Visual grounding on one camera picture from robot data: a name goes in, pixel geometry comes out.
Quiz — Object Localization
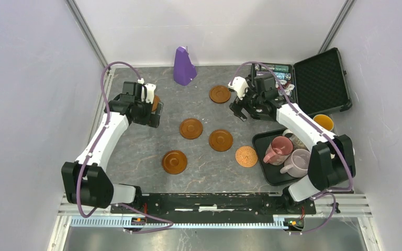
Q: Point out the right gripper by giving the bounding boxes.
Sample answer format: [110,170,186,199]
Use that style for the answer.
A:
[229,81,264,122]

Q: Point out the wooden coaster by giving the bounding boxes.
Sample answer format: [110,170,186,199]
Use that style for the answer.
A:
[152,95,160,112]
[179,118,203,140]
[209,85,231,104]
[161,150,187,175]
[208,129,233,152]

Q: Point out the woven round coaster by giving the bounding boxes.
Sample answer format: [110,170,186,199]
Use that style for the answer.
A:
[235,146,258,168]

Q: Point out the dark pink mug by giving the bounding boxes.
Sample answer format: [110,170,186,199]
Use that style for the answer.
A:
[263,136,294,165]

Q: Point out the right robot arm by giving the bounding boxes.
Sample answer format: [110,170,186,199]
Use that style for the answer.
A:
[273,75,353,213]

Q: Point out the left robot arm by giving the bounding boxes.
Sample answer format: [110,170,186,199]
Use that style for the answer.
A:
[61,79,163,213]

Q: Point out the black tray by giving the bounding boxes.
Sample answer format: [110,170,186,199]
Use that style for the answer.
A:
[252,128,310,186]

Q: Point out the purple cone object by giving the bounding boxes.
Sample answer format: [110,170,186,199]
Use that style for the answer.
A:
[173,47,197,86]

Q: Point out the floral mug yellow inside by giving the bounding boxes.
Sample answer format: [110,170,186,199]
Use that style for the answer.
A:
[282,129,308,150]

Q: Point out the light lilac mug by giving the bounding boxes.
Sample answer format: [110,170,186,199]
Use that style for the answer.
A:
[280,149,310,178]

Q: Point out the black poker chip case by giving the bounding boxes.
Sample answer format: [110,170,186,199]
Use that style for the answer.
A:
[247,48,352,117]

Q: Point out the blue butterfly mug yellow inside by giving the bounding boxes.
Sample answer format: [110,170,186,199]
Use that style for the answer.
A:
[313,114,334,131]

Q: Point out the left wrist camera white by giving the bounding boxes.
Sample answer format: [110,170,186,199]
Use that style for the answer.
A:
[138,78,157,104]

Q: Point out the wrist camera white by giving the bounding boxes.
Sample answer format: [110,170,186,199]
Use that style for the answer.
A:
[227,76,249,100]
[138,78,157,104]

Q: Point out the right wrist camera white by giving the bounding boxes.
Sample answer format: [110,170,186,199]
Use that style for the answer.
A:
[227,76,249,100]

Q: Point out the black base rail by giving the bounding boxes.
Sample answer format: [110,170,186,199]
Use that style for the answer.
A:
[130,192,316,223]

